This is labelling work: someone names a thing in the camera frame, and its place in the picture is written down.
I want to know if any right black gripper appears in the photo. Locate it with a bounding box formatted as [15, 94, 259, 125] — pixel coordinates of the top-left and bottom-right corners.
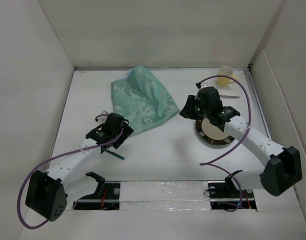
[179, 95, 211, 120]

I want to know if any yellow cup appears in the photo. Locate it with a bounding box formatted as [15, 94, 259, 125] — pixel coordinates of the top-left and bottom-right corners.
[216, 66, 238, 87]

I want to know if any silver table knife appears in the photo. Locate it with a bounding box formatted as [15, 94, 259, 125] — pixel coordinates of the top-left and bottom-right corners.
[220, 95, 240, 99]

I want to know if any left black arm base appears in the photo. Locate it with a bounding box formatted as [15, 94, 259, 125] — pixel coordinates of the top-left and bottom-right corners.
[72, 172, 121, 211]

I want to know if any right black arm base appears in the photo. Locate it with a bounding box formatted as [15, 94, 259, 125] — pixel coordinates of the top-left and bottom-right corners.
[203, 176, 257, 212]

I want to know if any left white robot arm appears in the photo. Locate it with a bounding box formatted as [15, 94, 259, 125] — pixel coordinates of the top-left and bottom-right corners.
[23, 112, 134, 222]

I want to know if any dark rimmed cream plate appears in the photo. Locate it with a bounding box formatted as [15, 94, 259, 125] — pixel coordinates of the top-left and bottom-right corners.
[195, 118, 235, 149]

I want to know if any green patterned cloth napkin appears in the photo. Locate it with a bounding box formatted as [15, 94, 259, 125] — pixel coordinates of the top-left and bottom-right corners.
[110, 66, 180, 136]

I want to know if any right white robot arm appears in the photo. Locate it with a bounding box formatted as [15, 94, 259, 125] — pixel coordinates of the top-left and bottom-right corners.
[179, 86, 303, 197]

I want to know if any fork with teal handle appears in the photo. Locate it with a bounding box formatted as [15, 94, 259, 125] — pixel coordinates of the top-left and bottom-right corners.
[105, 149, 125, 160]

